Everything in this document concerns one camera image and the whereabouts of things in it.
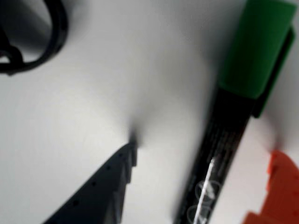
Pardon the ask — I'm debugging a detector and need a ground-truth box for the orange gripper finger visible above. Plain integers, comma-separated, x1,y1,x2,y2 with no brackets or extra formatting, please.
242,149,299,224

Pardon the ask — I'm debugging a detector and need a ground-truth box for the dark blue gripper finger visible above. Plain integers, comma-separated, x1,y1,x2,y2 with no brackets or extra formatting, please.
43,141,138,224

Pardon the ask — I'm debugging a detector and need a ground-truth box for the green capped black marker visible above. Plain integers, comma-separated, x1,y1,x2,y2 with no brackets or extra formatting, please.
174,0,299,224

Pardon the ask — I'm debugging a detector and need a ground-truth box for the black ring strap clip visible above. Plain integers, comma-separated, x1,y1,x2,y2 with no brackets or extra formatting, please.
0,0,70,77

